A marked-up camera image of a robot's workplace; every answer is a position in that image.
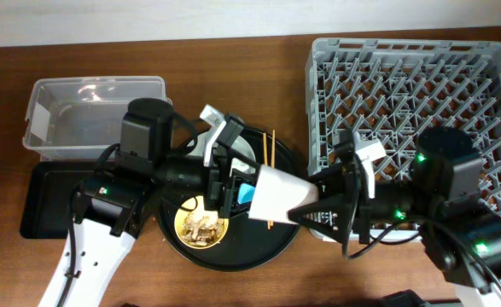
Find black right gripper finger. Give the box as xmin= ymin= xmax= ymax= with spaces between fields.
xmin=288 ymin=198 xmax=348 ymax=244
xmin=307 ymin=164 xmax=347 ymax=196

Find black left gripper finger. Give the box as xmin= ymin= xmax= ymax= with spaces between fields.
xmin=222 ymin=201 xmax=251 ymax=216
xmin=230 ymin=156 xmax=260 ymax=175

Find blue cup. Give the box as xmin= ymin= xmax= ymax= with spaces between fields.
xmin=236 ymin=183 xmax=255 ymax=205

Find pink cup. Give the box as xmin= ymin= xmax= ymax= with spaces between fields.
xmin=248 ymin=165 xmax=318 ymax=224

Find yellow bowl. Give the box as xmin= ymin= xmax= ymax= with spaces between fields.
xmin=174 ymin=195 xmax=230 ymax=250

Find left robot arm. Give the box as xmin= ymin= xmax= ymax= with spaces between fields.
xmin=39 ymin=98 xmax=259 ymax=306

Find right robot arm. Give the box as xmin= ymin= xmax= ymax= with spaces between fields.
xmin=288 ymin=127 xmax=501 ymax=306

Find grey dishwasher rack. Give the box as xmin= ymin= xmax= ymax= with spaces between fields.
xmin=305 ymin=38 xmax=501 ymax=216

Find grey plate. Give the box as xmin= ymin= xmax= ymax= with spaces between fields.
xmin=189 ymin=130 xmax=256 ymax=161

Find left wooden chopstick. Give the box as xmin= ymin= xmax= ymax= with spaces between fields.
xmin=262 ymin=132 xmax=271 ymax=230

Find wooden chopstick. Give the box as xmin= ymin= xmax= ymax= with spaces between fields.
xmin=271 ymin=130 xmax=276 ymax=168
xmin=262 ymin=132 xmax=271 ymax=230

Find round black tray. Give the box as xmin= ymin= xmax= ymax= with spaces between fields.
xmin=155 ymin=127 xmax=305 ymax=271

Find food scraps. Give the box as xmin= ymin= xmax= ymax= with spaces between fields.
xmin=180 ymin=212 xmax=227 ymax=248

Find right wooden chopstick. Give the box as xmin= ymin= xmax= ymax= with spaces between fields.
xmin=271 ymin=130 xmax=276 ymax=168

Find clear plastic bin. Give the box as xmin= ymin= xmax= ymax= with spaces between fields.
xmin=22 ymin=76 xmax=169 ymax=160

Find black rectangular tray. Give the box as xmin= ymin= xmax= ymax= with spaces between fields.
xmin=19 ymin=160 xmax=149 ymax=240

